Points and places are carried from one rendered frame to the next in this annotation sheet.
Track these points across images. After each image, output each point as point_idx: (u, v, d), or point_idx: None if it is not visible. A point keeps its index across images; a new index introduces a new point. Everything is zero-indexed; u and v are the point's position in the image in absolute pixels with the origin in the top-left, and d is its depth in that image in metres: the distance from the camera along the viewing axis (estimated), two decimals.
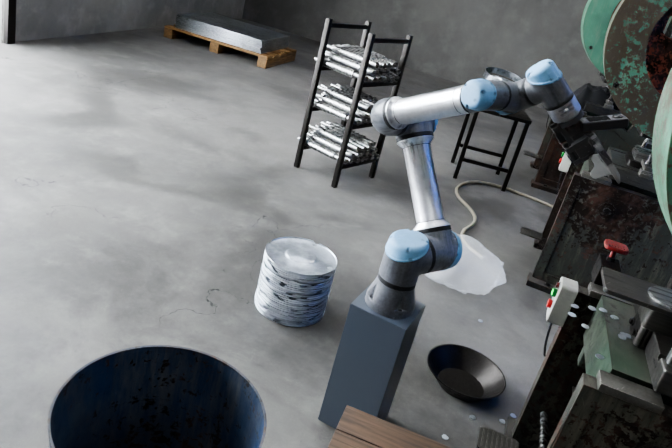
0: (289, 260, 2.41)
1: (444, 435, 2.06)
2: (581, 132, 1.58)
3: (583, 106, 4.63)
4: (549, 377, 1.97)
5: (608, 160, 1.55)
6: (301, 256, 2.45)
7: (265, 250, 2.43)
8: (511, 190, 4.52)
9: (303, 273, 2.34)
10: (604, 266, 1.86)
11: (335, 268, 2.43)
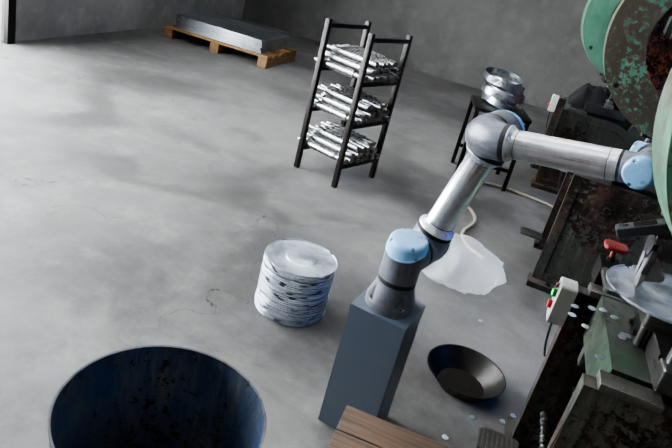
0: (653, 282, 1.63)
1: (444, 435, 2.06)
2: None
3: (583, 106, 4.63)
4: (549, 377, 1.97)
5: (641, 260, 1.59)
6: (662, 291, 1.57)
7: None
8: (511, 190, 4.52)
9: (616, 271, 1.64)
10: (604, 266, 1.86)
11: (623, 298, 1.50)
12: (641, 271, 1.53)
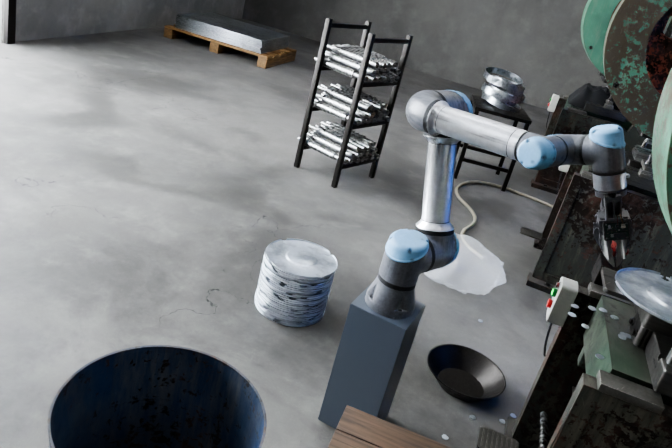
0: (645, 287, 1.59)
1: (444, 435, 2.06)
2: None
3: (583, 106, 4.63)
4: (549, 377, 1.97)
5: (628, 243, 1.56)
6: (670, 297, 1.56)
7: (640, 270, 1.69)
8: (511, 190, 4.52)
9: (630, 295, 1.53)
10: (604, 266, 1.86)
11: None
12: (599, 245, 1.58)
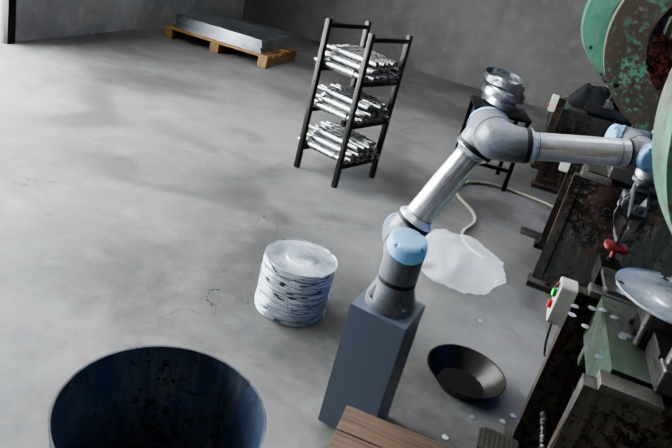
0: None
1: (444, 435, 2.06)
2: None
3: (583, 106, 4.63)
4: (549, 377, 1.97)
5: (613, 223, 1.87)
6: None
7: None
8: (511, 190, 4.52)
9: None
10: (604, 266, 1.86)
11: (658, 274, 1.69)
12: (636, 232, 1.86)
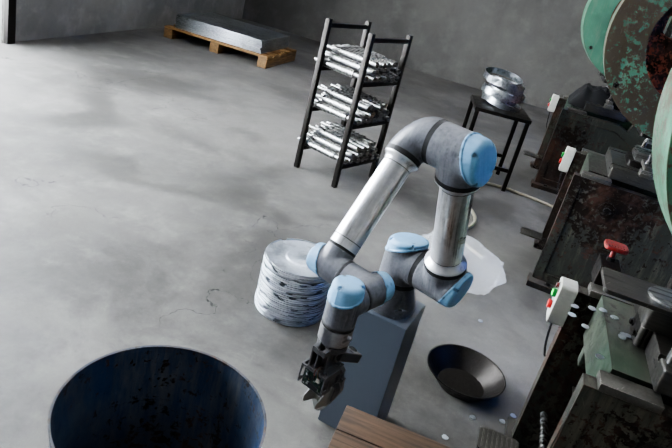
0: None
1: (444, 435, 2.06)
2: (335, 361, 1.41)
3: (583, 106, 4.63)
4: (549, 377, 1.97)
5: (334, 397, 1.46)
6: None
7: None
8: (511, 190, 4.52)
9: None
10: (604, 266, 1.86)
11: None
12: None
